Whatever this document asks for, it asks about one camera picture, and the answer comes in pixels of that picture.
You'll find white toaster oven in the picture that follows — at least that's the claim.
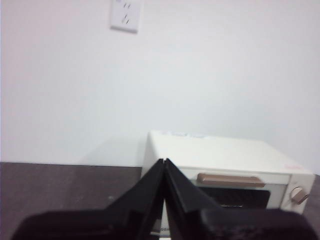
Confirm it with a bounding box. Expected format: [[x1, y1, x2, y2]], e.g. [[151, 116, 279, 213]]
[[141, 129, 316, 240]]

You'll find beige oven knob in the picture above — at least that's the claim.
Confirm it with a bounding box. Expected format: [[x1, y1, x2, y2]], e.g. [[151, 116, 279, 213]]
[[289, 186, 310, 205]]

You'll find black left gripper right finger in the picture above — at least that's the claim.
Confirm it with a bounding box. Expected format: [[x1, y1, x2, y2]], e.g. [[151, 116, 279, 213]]
[[163, 157, 317, 240]]

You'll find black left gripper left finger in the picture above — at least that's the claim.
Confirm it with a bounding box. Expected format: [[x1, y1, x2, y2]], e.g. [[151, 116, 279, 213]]
[[11, 158, 166, 240]]

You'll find white wall socket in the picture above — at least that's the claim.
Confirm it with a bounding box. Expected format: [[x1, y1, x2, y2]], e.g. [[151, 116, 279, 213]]
[[109, 0, 142, 34]]

